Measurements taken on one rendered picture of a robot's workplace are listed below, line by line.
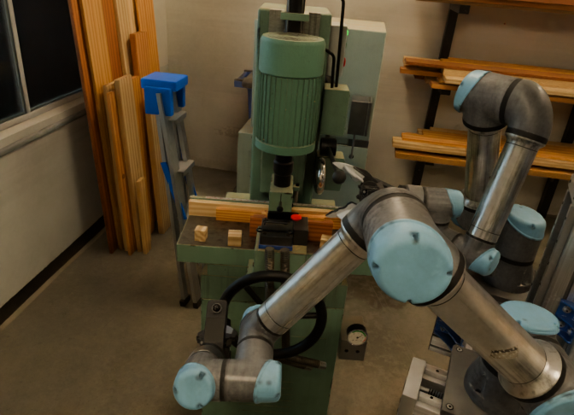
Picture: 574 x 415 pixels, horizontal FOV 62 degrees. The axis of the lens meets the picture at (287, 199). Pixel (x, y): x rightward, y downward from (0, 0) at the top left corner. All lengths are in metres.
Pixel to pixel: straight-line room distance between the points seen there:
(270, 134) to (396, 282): 0.71
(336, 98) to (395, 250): 0.91
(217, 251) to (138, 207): 1.52
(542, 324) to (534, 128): 0.45
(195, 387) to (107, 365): 1.46
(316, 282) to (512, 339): 0.34
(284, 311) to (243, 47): 3.03
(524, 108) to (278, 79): 0.60
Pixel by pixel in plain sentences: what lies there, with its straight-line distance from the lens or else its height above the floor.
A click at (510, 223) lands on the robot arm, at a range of 1.50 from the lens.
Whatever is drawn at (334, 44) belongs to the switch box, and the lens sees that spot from 1.61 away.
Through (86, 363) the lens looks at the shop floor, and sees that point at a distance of 2.38.
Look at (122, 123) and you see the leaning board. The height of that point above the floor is 0.81.
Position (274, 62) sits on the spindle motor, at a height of 1.41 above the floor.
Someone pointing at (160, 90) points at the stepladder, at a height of 1.12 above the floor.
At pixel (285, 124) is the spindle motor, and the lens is 1.29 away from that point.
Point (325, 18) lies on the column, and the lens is 1.50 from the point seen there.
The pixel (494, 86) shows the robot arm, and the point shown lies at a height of 1.41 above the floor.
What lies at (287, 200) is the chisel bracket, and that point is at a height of 1.01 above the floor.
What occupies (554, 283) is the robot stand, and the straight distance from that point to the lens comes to 1.28.
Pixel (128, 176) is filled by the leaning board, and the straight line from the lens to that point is 2.82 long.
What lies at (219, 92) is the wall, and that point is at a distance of 3.93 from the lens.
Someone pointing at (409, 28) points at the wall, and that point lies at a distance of 3.68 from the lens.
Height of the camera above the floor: 1.64
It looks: 26 degrees down
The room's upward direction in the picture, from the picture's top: 5 degrees clockwise
